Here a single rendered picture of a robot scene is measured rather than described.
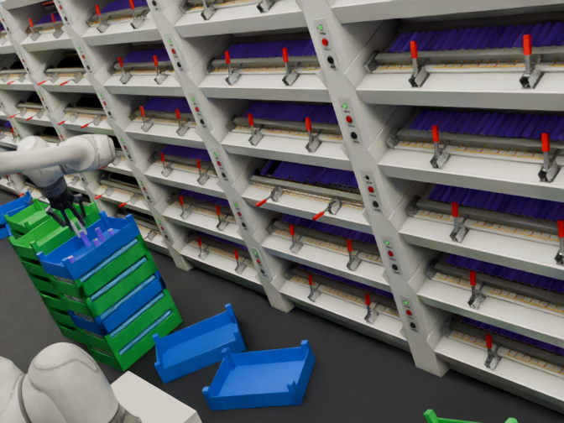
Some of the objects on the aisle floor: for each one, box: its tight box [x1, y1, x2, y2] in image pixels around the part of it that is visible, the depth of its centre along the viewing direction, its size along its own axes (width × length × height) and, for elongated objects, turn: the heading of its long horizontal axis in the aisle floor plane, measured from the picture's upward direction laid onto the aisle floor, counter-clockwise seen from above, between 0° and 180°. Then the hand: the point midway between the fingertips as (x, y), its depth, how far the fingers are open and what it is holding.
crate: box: [86, 305, 183, 372], centre depth 268 cm, size 30×20×8 cm
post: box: [146, 0, 295, 313], centre depth 226 cm, size 20×9×170 cm, turn 164°
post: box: [300, 0, 450, 377], centre depth 172 cm, size 20×9×170 cm, turn 164°
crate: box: [202, 340, 316, 410], centre depth 220 cm, size 30×20×8 cm
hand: (78, 227), depth 247 cm, fingers closed, pressing on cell
